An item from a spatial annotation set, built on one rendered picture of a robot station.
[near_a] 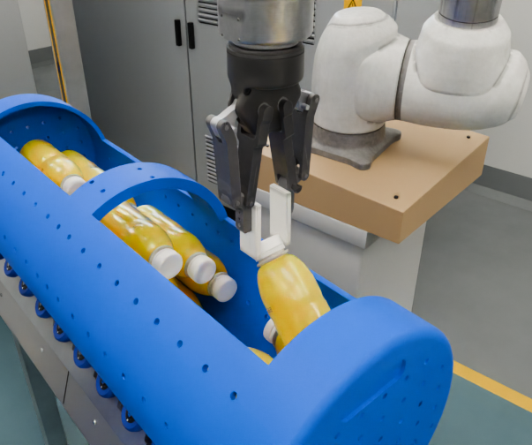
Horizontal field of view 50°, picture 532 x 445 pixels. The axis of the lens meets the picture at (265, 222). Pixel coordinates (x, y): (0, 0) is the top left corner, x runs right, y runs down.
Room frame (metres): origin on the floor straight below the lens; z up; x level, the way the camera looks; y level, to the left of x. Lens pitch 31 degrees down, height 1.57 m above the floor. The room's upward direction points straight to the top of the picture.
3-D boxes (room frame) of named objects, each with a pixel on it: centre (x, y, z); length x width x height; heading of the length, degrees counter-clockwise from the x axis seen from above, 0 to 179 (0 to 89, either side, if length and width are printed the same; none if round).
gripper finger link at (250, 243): (0.54, 0.02, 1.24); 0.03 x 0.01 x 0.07; 40
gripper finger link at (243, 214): (0.53, 0.03, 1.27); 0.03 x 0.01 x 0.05; 130
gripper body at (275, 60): (0.56, 0.00, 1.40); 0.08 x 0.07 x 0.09; 130
